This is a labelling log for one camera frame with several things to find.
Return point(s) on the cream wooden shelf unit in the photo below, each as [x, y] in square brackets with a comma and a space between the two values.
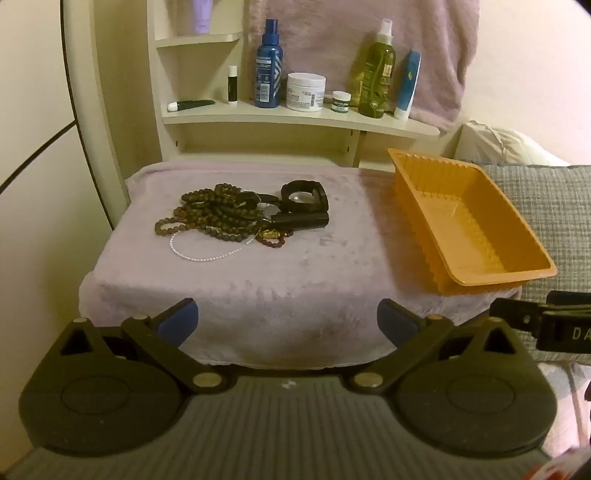
[295, 147]

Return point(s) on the cream pillow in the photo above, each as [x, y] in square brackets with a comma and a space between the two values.
[498, 145]

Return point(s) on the black wristwatch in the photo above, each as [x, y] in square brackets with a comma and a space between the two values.
[300, 219]

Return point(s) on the orange plastic tray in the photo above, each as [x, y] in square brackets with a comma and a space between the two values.
[461, 221]

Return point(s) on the purple bottle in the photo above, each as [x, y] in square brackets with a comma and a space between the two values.
[202, 16]

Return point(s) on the yellow-green spray bottle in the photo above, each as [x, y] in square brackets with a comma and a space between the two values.
[375, 78]

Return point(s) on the white cream jar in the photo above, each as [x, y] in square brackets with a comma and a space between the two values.
[305, 92]

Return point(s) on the grey quilted bedspread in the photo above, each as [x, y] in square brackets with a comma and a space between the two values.
[545, 221]

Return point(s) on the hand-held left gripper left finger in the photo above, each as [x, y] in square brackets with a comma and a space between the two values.
[178, 323]

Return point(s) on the dark green tube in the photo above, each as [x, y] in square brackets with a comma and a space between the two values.
[194, 104]

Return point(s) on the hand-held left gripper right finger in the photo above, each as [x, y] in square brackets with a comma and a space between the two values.
[397, 323]

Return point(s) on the blue and white tube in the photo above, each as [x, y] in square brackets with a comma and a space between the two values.
[408, 83]

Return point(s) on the lilac hanging towel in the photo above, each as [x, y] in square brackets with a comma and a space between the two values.
[323, 37]

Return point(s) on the lilac fleece blanket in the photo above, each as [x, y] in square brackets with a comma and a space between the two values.
[277, 286]

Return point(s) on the small green-label jar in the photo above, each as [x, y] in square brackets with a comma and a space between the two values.
[341, 102]

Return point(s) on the blue spray bottle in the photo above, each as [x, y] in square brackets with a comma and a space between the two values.
[268, 69]

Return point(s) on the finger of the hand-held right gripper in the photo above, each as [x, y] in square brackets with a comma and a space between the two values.
[519, 316]

